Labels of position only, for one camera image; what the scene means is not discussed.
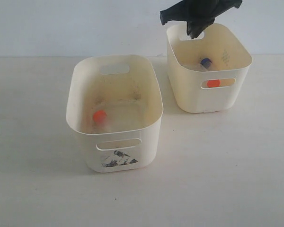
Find blue-capped tube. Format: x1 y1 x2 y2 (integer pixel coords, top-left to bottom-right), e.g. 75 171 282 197
200 58 214 71

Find orange-capped tube white label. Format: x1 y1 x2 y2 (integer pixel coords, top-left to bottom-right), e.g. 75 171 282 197
92 109 112 133

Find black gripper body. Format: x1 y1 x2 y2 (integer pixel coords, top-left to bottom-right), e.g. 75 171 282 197
160 0 242 25

